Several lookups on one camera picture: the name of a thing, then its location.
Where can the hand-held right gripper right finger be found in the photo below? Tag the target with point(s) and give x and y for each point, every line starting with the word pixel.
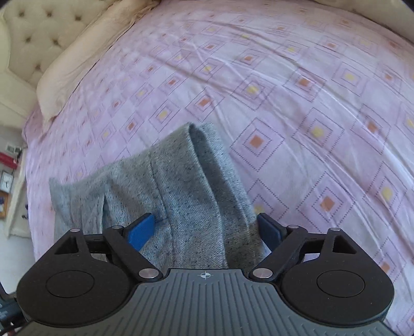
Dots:
pixel 268 233

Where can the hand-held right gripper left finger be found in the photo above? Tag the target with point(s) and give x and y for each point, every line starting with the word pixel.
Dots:
pixel 142 232

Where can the grey speckled pants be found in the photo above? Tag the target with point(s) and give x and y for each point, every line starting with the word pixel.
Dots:
pixel 187 194

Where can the white side shelf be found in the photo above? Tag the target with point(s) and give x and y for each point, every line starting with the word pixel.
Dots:
pixel 16 206

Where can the pink patterned bed sheet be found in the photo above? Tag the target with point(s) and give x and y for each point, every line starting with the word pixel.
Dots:
pixel 291 97

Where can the small desk clock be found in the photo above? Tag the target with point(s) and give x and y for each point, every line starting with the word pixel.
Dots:
pixel 5 182

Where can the red box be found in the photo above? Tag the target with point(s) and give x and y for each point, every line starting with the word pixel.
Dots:
pixel 8 159

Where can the dark object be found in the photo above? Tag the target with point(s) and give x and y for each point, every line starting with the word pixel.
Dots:
pixel 8 310

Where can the cream duvet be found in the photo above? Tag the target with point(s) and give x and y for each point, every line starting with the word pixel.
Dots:
pixel 74 64

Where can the cream tufted headboard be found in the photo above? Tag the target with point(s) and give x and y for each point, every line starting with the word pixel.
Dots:
pixel 29 32

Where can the cream pillow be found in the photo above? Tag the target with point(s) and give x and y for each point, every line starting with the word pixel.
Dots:
pixel 362 9

